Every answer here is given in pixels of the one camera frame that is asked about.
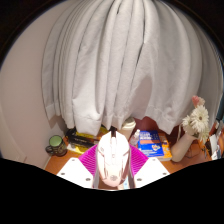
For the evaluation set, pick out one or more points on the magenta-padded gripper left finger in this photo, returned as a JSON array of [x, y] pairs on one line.
[[75, 171]]

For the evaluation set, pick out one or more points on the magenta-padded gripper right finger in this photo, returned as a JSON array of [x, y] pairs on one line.
[[151, 170]]

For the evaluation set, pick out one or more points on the pink computer mouse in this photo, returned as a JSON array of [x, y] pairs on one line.
[[113, 160]]

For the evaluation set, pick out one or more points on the orange-covered book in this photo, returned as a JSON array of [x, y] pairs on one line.
[[166, 150]]

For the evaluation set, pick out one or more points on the blue-covered book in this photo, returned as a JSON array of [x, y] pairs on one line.
[[150, 143]]

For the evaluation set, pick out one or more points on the black-covered book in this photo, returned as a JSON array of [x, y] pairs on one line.
[[81, 136], [83, 142]]

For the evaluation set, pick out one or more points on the dark mug with green rim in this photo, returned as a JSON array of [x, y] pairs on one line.
[[57, 146]]

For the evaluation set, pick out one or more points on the cream ceramic vase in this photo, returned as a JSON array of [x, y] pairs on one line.
[[181, 148]]

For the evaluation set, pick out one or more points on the cream tumbler with lid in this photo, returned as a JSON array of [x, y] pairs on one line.
[[128, 128]]

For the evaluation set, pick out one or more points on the yellow-covered book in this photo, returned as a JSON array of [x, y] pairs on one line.
[[103, 130]]

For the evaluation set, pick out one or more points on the white flower bouquet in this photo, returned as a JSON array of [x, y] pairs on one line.
[[198, 120]]

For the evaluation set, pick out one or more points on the white pleated curtain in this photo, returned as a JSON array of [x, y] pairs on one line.
[[116, 60]]

